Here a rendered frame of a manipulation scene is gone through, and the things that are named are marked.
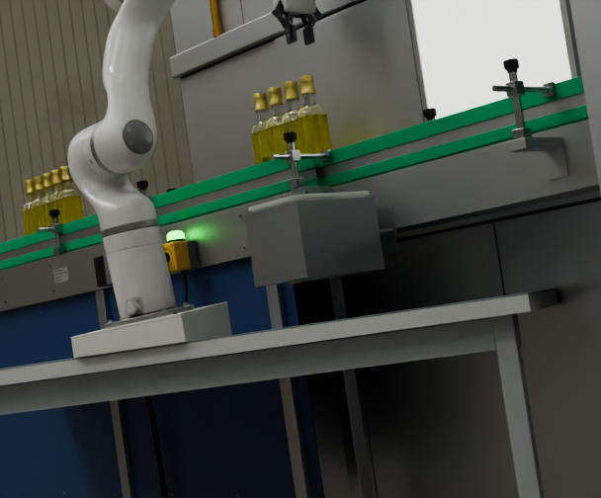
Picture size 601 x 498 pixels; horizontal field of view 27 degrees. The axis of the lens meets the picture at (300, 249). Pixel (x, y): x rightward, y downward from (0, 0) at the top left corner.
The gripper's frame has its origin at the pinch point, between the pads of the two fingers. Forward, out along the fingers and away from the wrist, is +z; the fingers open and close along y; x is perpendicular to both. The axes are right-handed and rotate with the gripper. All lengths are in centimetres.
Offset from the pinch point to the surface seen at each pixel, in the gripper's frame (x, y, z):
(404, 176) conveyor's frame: 33, 5, 40
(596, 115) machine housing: 94, 21, 41
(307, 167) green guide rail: 3.1, 6.2, 32.3
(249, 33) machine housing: -33.3, -12.0, -10.6
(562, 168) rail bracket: 74, 5, 46
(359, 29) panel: 8.0, -12.0, 0.0
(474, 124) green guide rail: 52, 3, 33
